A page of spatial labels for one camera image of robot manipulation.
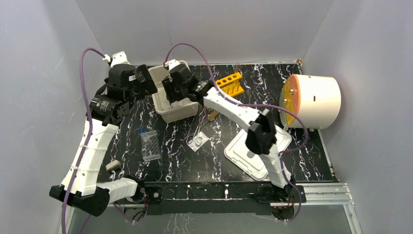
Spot bristle test tube brush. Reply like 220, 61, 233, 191
207, 110, 219, 121

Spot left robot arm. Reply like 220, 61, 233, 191
49, 64, 157, 216

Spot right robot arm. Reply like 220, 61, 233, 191
162, 60, 295, 202

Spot white plastic bin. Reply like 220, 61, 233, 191
148, 60, 199, 124

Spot yellow test tube rack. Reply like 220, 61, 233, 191
216, 72, 244, 97

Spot clear acrylic tube rack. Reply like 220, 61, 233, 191
140, 130, 161, 161

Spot white plastic packet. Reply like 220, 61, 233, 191
187, 131, 209, 152

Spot metal crucible tongs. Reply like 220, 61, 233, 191
186, 114, 209, 147

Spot white bin lid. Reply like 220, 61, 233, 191
224, 126, 292, 181

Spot white cylindrical centrifuge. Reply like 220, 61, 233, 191
279, 74, 341, 129

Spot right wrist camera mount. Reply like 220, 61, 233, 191
164, 59, 181, 71

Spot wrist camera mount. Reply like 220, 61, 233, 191
102, 51, 130, 68
164, 59, 181, 71

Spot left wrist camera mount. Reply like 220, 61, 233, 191
102, 51, 130, 68

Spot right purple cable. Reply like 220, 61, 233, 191
164, 43, 310, 223

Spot purple cable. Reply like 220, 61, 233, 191
164, 43, 310, 223
61, 47, 111, 234

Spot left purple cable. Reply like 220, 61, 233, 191
61, 47, 111, 234

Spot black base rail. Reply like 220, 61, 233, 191
138, 182, 310, 215

